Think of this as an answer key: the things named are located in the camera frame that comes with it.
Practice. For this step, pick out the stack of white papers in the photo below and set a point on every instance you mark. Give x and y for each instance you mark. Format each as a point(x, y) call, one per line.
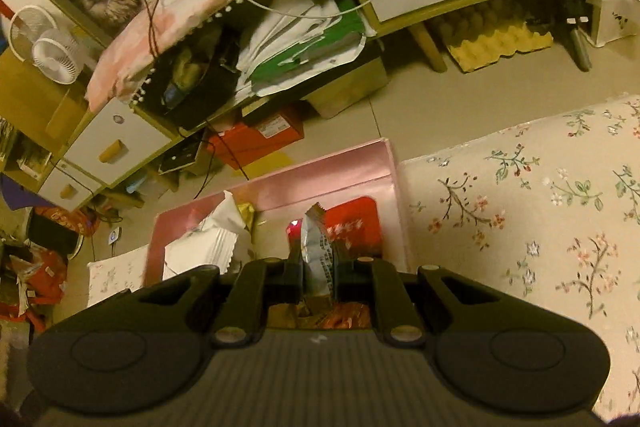
point(285, 32)

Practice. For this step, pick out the orange red shoe box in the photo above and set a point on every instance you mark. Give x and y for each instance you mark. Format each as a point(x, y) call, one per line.
point(250, 139)

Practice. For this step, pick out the gold foil wrapper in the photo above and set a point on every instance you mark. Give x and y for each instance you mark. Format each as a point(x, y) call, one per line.
point(246, 217)

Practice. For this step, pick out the silver grey snack packet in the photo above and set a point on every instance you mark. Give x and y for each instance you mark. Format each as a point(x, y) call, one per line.
point(320, 252)

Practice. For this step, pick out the wooden shelf unit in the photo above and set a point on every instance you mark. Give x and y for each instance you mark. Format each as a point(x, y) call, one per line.
point(30, 97)

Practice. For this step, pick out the white snack packet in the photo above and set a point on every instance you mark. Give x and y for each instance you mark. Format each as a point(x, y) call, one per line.
point(200, 252)
point(222, 212)

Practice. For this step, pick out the red printed bag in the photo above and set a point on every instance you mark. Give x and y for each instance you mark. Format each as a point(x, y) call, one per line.
point(45, 277)

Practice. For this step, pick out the pink cardboard box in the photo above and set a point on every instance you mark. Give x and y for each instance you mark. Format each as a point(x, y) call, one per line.
point(325, 177)

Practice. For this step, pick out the red floral snack packet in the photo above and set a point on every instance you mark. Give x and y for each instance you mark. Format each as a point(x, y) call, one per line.
point(360, 227)

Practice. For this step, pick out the small white drawer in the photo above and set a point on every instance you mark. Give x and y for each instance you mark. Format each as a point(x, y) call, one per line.
point(75, 179)

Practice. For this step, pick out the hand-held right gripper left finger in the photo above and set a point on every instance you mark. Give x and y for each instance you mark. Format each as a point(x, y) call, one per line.
point(292, 279)

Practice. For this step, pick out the white drawer cabinet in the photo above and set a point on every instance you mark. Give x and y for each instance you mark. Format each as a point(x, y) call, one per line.
point(430, 47)

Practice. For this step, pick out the green folder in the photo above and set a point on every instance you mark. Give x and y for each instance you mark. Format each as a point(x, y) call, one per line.
point(300, 52)

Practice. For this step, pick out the floral printed cloth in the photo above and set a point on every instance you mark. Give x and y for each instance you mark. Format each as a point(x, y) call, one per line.
point(525, 207)

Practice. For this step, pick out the black grey tool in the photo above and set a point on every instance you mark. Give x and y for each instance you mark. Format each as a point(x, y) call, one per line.
point(580, 47)

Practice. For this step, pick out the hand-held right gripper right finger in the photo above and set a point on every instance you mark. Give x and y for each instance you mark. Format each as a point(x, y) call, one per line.
point(342, 279)

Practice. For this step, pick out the brown cardboard box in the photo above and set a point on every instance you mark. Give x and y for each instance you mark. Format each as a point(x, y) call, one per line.
point(350, 87)

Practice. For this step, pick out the egg carton tray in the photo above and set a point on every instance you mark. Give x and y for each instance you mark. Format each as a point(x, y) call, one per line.
point(500, 44)

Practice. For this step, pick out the red patterned snack packet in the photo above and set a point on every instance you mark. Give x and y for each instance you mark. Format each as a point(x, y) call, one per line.
point(347, 316)

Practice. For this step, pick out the black basket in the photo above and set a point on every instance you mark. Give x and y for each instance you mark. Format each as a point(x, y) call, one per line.
point(200, 102)

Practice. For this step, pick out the white cardboard box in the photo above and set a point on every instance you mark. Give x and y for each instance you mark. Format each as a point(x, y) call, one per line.
point(615, 17)

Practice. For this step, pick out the dark blue cloth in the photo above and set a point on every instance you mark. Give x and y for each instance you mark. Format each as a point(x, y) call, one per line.
point(20, 194)

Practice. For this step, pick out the black electronic box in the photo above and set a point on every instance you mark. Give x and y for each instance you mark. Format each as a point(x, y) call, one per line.
point(180, 159)

